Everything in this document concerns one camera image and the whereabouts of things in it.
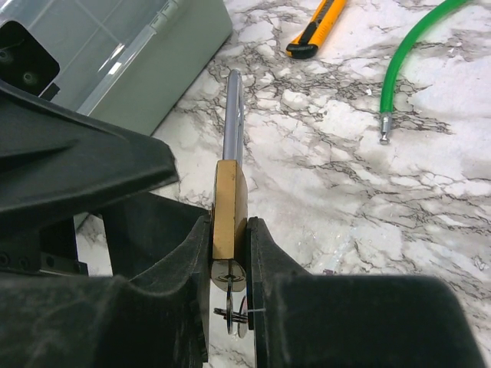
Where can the brass padlock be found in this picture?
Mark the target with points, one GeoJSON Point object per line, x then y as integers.
{"type": "Point", "coordinates": [230, 204]}

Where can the green cable lock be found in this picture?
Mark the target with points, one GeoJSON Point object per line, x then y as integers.
{"type": "Point", "coordinates": [386, 106]}

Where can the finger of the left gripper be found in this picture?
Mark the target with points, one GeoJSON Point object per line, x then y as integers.
{"type": "Point", "coordinates": [56, 164]}

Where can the yellow utility knife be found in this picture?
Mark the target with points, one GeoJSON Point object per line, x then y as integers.
{"type": "Point", "coordinates": [307, 44]}

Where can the clear plastic storage box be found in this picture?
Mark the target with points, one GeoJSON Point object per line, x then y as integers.
{"type": "Point", "coordinates": [124, 62]}

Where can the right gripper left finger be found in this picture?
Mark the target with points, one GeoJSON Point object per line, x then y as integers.
{"type": "Point", "coordinates": [157, 319]}

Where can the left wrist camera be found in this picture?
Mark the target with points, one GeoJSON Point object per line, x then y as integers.
{"type": "Point", "coordinates": [25, 63]}

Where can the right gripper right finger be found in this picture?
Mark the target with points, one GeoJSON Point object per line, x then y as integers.
{"type": "Point", "coordinates": [301, 319]}

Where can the spare silver keys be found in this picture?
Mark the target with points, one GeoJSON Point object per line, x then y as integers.
{"type": "Point", "coordinates": [234, 310]}

